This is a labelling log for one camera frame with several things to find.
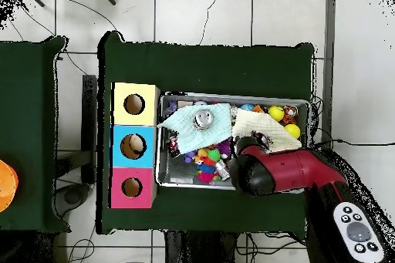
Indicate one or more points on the blue globe ball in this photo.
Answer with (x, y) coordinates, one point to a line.
(247, 107)

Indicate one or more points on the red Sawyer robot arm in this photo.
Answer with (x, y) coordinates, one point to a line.
(293, 170)

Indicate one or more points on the dark green side table cloth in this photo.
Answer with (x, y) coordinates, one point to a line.
(27, 105)

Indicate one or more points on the orange round object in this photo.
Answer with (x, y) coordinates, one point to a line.
(7, 186)

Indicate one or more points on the tiger plush toy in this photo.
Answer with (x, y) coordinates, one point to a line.
(290, 114)

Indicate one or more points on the silver mesh bin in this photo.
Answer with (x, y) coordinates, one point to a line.
(179, 170)

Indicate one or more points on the wooden box with three holes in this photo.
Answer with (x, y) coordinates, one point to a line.
(148, 96)

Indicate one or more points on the green spiky creature toy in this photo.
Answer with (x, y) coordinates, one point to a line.
(214, 154)

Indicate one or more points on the cream knitted cloth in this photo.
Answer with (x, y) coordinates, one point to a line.
(265, 124)

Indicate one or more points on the mint knitted cloth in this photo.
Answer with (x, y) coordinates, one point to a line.
(185, 133)

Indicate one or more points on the purple spiky ball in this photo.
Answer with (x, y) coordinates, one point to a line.
(226, 147)

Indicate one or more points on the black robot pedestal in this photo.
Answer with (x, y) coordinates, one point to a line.
(200, 250)

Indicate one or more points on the crushed silver can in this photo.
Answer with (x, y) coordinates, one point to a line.
(203, 118)

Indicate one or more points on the yellow smiley ball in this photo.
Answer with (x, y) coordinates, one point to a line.
(276, 113)

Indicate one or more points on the yellow tennis ball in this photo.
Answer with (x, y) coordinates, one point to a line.
(292, 131)

